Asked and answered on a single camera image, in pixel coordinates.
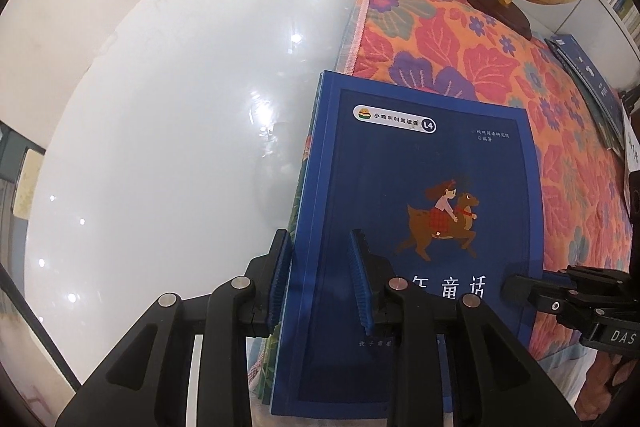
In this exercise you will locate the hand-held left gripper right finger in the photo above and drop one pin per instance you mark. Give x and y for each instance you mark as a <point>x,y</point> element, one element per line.
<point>361,282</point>

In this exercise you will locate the person's right hand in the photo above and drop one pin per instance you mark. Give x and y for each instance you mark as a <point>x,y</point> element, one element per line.
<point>600,382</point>

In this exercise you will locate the floral orange table mat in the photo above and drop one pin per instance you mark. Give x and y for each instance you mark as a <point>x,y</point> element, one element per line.
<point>450,47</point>

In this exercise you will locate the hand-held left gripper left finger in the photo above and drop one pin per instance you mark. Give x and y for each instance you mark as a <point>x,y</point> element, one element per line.
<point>280,277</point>

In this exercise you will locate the dark blue book horse rider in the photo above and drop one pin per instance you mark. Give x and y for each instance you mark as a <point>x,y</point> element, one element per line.
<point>425,157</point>

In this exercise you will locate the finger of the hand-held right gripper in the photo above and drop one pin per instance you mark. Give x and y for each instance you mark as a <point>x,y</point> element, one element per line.
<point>545,297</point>
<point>600,279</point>

